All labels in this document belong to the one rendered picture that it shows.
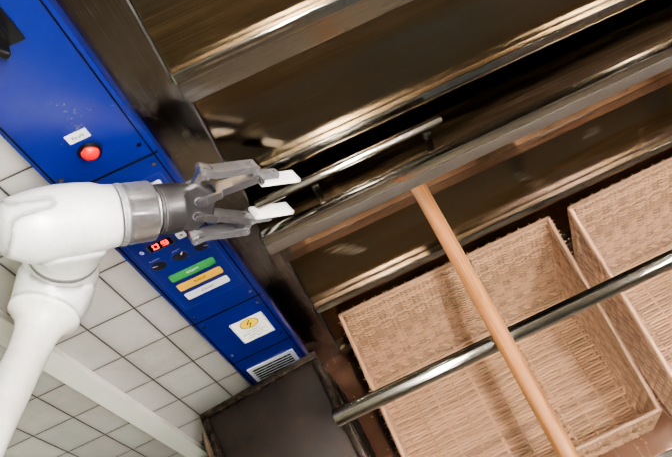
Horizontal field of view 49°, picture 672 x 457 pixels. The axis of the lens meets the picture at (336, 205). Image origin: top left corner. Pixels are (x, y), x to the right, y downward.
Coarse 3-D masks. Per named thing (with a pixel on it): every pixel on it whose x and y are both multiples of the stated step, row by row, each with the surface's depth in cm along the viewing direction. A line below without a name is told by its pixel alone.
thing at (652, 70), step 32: (576, 32) 131; (608, 32) 129; (640, 32) 127; (512, 64) 131; (544, 64) 128; (576, 64) 126; (608, 64) 124; (448, 96) 130; (480, 96) 128; (512, 96) 125; (544, 96) 123; (608, 96) 122; (384, 128) 129; (448, 128) 125; (320, 160) 129; (384, 160) 124; (448, 160) 120; (256, 192) 128; (384, 192) 120; (320, 224) 120
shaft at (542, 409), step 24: (432, 216) 139; (456, 240) 136; (456, 264) 133; (480, 288) 130; (480, 312) 128; (504, 336) 124; (528, 384) 119; (552, 408) 117; (552, 432) 115; (576, 456) 112
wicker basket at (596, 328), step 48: (528, 240) 176; (432, 288) 176; (528, 288) 187; (576, 288) 176; (384, 336) 181; (432, 336) 187; (480, 336) 189; (576, 336) 184; (384, 384) 188; (432, 384) 186; (480, 384) 183; (576, 384) 178; (624, 384) 173; (480, 432) 177; (528, 432) 175; (576, 432) 172; (624, 432) 162
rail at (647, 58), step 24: (600, 72) 120; (624, 72) 120; (552, 96) 120; (576, 96) 120; (504, 120) 119; (528, 120) 120; (456, 144) 119; (480, 144) 120; (408, 168) 119; (360, 192) 118; (312, 216) 118; (264, 240) 118
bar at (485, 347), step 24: (648, 264) 128; (600, 288) 128; (624, 288) 128; (552, 312) 128; (576, 312) 128; (528, 336) 128; (456, 360) 127; (408, 384) 127; (336, 408) 128; (360, 408) 127
